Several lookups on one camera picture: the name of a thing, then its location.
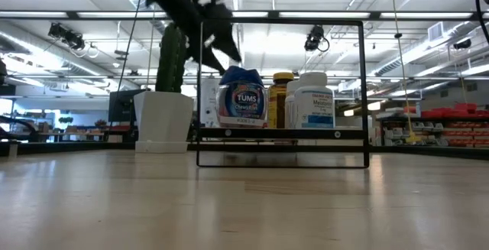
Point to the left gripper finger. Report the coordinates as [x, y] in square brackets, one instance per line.
[198, 49]
[221, 24]

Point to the Tums bottle blue cap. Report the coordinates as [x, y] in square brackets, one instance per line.
[242, 102]

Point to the amber bottle yellow cap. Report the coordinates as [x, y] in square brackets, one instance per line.
[277, 104]

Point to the plain white pill bottle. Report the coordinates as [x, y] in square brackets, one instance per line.
[289, 108]

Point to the white Melatonin bottle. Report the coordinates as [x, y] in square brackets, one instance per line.
[315, 106]

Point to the green cactus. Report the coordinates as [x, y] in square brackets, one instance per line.
[168, 66]

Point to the white background panel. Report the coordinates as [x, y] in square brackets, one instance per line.
[209, 104]

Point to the white square planter pot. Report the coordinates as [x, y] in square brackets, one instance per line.
[162, 120]

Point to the black computer monitor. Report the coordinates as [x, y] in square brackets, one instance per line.
[120, 106]

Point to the grey storage bin rack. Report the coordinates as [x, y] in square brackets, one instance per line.
[405, 133]

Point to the yellow hanging power plug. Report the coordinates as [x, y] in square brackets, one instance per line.
[412, 138]

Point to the red storage bin rack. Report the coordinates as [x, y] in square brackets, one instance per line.
[458, 127]

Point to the black overhead camera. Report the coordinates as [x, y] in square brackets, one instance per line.
[315, 36]

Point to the black frame wooden shelf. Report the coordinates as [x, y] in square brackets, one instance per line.
[282, 133]

